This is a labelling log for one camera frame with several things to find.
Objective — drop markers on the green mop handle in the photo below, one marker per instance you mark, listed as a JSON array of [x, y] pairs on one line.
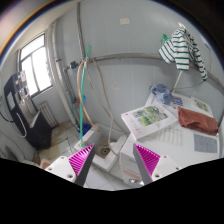
[[82, 90]]

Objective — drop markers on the grey vertical wall pipe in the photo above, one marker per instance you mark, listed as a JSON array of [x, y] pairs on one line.
[[79, 30]]

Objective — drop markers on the brown folded towel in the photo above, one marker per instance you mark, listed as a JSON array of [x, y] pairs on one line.
[[197, 121]]

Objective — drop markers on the blue crumpled cloth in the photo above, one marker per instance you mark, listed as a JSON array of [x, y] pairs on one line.
[[162, 93]]

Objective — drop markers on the white squat floor basin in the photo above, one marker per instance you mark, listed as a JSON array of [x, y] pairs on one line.
[[107, 143]]

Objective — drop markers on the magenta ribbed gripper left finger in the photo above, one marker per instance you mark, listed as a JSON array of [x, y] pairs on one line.
[[75, 167]]

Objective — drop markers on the grey horizontal wall pipe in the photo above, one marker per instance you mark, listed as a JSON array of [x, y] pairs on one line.
[[211, 78]]

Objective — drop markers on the small illustrated booklet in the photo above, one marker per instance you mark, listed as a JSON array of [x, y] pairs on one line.
[[201, 106]]

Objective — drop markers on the white washing machine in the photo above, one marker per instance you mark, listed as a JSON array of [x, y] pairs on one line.
[[175, 141]]

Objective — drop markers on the window with dark frame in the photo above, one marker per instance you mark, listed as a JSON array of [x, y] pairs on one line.
[[33, 61]]

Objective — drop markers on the grey patterned paper sheet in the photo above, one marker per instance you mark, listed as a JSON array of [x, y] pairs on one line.
[[205, 144]]

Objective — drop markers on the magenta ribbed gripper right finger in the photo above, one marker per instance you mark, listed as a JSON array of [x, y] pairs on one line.
[[152, 166]]

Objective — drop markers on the white wall radiator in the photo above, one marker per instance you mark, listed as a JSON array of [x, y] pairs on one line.
[[48, 114]]

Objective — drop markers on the white wall socket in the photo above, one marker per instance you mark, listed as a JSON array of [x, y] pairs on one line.
[[124, 21]]

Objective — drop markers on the green white striped shirt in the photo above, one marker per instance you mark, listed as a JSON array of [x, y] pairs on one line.
[[182, 49]]

